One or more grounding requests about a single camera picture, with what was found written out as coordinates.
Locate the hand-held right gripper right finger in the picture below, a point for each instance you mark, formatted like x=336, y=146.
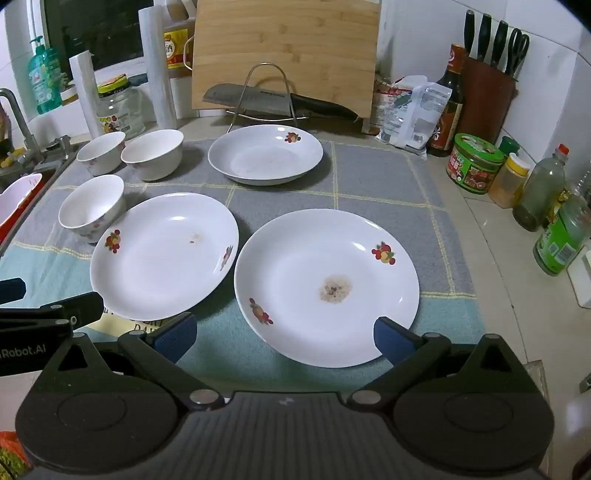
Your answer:
x=392, y=339

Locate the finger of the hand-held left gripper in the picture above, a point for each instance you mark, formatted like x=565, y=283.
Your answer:
x=11, y=290
x=78, y=307

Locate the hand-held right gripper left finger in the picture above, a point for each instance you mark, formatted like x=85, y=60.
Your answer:
x=178, y=337

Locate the white bowl with floral print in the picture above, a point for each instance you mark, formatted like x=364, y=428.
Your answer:
x=90, y=203
x=154, y=154
x=99, y=147

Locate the pink white bowl in sink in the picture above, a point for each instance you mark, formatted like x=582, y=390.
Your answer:
x=18, y=198

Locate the orange plastic bag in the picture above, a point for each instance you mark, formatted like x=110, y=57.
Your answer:
x=11, y=454

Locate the grey checked cloth mat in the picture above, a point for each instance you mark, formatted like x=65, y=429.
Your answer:
x=369, y=194

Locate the steel faucet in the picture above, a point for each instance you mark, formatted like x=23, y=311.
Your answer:
x=18, y=120

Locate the green lidded sauce jar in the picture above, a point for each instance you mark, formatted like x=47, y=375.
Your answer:
x=471, y=170

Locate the yellow lidded spice jar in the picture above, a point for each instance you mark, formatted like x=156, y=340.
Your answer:
x=505, y=189

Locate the green plastic bottle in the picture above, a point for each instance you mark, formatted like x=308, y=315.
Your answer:
x=558, y=244

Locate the glass jar with green lid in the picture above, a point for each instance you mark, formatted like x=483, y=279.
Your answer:
x=122, y=110

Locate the small potted plant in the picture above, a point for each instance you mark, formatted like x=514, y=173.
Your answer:
x=68, y=94

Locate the glass bottle with red cap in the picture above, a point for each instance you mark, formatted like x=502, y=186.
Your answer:
x=538, y=194

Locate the green dish soap bottle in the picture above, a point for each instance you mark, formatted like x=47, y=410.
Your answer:
x=44, y=78

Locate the clear plastic seasoning pouch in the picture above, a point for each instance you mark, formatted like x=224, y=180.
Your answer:
x=415, y=120

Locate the dark sauce bottle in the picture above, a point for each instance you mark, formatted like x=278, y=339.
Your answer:
x=450, y=115

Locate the white red seasoning bag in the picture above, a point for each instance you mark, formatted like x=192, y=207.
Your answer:
x=385, y=99

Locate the brown knife block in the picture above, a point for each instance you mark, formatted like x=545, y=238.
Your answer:
x=485, y=101

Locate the brown liquid plastic jug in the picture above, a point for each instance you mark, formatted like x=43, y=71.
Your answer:
x=178, y=50

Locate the dark window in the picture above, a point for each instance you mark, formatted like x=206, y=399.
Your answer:
x=101, y=27

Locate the bamboo cutting board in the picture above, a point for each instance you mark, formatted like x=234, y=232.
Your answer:
x=286, y=46

